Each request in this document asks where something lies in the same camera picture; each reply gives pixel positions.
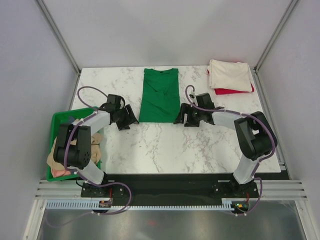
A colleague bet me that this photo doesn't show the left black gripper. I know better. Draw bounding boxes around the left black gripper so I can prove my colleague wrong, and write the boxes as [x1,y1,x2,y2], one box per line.
[115,104,139,131]

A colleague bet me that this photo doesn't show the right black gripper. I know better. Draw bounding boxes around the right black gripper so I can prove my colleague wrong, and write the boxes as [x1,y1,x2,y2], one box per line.
[173,102,204,128]

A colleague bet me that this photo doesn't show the green t shirt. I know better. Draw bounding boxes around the green t shirt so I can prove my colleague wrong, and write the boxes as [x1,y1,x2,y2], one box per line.
[139,68,181,123]

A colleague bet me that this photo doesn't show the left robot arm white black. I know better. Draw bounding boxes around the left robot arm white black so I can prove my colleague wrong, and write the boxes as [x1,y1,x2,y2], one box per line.
[53,94,139,197]

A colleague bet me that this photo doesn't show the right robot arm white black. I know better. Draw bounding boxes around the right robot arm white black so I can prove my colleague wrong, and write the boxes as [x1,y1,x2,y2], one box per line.
[173,93,278,197]

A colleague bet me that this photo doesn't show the beige crumpled t shirt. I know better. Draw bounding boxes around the beige crumpled t shirt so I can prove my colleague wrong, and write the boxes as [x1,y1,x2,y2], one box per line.
[46,132,103,171]

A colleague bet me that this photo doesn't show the folded red t shirt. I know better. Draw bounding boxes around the folded red t shirt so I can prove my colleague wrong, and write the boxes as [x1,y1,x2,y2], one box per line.
[207,70,255,95]

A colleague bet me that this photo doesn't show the folded cream t shirt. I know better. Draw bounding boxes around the folded cream t shirt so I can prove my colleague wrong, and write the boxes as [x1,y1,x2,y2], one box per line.
[207,59,254,93]

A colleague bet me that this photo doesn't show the green plastic bin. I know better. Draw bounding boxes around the green plastic bin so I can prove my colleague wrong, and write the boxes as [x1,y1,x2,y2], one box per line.
[46,107,101,182]

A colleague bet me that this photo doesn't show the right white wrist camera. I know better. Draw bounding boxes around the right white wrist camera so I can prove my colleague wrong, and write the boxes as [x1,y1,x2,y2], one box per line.
[189,91,196,99]

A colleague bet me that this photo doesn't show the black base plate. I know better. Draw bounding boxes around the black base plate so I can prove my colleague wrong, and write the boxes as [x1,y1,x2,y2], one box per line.
[80,173,259,206]

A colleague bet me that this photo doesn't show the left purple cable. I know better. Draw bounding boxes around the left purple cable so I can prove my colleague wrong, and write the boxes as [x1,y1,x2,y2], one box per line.
[63,86,133,216]

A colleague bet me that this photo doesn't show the purple cable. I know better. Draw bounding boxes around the purple cable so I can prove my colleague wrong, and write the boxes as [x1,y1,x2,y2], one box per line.
[63,86,133,216]
[184,85,278,217]

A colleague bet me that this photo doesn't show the aluminium rail base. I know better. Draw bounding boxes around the aluminium rail base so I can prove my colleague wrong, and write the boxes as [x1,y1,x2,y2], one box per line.
[35,180,307,201]

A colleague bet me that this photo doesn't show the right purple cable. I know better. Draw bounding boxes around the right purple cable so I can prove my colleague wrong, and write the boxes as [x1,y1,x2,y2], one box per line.
[184,85,278,217]

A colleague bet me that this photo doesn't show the white slotted cable duct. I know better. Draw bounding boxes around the white slotted cable duct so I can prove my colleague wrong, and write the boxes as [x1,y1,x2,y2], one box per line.
[45,199,243,211]

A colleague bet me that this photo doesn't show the left aluminium frame post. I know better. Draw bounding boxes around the left aluminium frame post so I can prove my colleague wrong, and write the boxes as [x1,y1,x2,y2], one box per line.
[35,0,81,76]

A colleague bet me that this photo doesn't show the aluminium frame post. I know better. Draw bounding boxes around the aluminium frame post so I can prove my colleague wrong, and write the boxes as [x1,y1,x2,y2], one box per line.
[35,0,81,76]
[253,0,300,73]

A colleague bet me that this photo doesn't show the right aluminium frame post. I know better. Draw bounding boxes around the right aluminium frame post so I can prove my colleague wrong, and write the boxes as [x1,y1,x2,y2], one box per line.
[253,0,300,73]

